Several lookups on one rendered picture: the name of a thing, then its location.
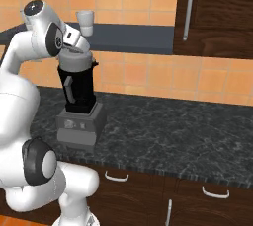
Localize grey blender base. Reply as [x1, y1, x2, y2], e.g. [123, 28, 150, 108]
[54, 101, 108, 154]

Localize long silver cupboard handle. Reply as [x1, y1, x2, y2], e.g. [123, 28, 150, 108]
[182, 0, 197, 42]

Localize dark wood lower cupboard door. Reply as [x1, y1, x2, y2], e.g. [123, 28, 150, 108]
[86, 196, 170, 226]

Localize dark grey wall shelf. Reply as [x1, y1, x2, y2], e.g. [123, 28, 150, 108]
[0, 22, 175, 56]

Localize white curved drawer handle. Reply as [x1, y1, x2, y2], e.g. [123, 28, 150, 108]
[201, 186, 231, 200]
[104, 170, 130, 184]

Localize grey blender lid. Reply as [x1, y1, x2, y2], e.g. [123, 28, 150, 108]
[57, 49, 94, 73]

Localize short silver cupboard handle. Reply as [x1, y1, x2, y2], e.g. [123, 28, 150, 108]
[164, 198, 174, 226]

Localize dark wood cupboard door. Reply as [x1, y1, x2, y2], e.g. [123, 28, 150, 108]
[86, 196, 170, 226]
[172, 0, 253, 60]

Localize dark wood drawer front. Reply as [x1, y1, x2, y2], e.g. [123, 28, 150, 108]
[173, 176, 253, 226]
[86, 163, 167, 226]

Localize white cup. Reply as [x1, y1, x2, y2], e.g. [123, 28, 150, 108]
[75, 10, 96, 38]

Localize black blender jar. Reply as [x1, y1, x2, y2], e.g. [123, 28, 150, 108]
[56, 59, 100, 114]

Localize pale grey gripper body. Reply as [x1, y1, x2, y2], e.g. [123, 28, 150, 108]
[62, 35, 92, 55]

